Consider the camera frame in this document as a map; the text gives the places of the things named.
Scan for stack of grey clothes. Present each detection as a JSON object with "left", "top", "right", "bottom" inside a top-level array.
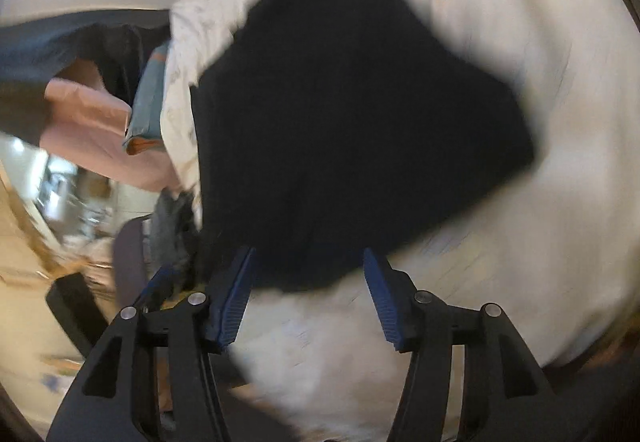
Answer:
[{"left": 150, "top": 189, "right": 201, "bottom": 283}]

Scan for pink curtain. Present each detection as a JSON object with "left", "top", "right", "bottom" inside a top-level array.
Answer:
[{"left": 40, "top": 60, "right": 181, "bottom": 193}]

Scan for black pants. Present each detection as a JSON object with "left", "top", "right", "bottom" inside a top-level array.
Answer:
[{"left": 187, "top": 0, "right": 538, "bottom": 293}]

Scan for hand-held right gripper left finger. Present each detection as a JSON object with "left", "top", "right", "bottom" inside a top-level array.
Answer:
[{"left": 47, "top": 245, "right": 258, "bottom": 442}]

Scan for cream bear print duvet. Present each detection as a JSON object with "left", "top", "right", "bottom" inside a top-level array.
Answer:
[{"left": 162, "top": 0, "right": 640, "bottom": 442}]

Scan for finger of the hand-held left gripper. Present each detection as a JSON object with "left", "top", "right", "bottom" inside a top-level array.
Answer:
[{"left": 135, "top": 265, "right": 176, "bottom": 311}]

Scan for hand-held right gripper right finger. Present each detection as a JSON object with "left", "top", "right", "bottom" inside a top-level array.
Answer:
[{"left": 362, "top": 247, "right": 561, "bottom": 442}]

